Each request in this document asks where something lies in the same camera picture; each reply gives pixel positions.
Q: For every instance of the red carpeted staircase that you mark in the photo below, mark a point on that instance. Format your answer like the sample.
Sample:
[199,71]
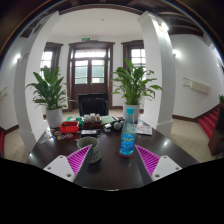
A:
[208,121]

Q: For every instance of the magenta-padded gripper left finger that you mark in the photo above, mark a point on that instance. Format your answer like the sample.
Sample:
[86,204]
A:
[75,163]

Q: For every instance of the black office chair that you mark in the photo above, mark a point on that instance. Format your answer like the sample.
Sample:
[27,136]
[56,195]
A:
[93,105]

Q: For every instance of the flat round red coaster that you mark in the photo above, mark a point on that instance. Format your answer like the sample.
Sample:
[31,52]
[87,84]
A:
[120,156]

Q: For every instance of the printed magazine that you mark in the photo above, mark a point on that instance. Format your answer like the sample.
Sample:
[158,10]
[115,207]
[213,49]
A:
[144,129]

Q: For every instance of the grey round ball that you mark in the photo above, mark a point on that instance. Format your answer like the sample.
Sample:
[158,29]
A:
[117,125]

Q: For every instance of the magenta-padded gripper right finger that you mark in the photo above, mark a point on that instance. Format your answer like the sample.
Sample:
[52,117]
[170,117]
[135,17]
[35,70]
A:
[151,163]

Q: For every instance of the green exit sign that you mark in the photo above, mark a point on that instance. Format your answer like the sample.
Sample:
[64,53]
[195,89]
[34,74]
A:
[85,39]

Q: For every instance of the green folded cloth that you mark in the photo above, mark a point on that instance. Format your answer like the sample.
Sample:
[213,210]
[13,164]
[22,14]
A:
[107,119]

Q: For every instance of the red box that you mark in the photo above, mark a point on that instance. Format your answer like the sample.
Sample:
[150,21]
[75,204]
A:
[69,127]

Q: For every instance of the flat black device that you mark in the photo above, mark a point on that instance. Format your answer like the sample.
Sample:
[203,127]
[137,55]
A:
[89,132]

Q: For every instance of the dark wooden double door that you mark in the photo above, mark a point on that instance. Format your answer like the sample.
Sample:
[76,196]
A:
[90,75]

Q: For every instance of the white wall-mounted unit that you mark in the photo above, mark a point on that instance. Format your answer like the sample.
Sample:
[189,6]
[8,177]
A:
[198,86]

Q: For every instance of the dark tea tray with cups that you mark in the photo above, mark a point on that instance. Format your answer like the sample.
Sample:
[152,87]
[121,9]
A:
[92,122]

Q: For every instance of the clear blue-labelled water bottle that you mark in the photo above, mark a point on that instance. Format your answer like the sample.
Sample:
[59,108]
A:
[127,136]

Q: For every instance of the grey-green patterned mug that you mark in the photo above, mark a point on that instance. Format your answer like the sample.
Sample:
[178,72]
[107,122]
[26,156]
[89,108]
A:
[95,151]

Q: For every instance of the dark-framed window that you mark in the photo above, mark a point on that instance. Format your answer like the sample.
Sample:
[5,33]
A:
[48,60]
[135,55]

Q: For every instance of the potted plant in white pot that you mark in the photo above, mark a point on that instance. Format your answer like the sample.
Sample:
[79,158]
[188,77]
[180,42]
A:
[135,83]
[50,93]

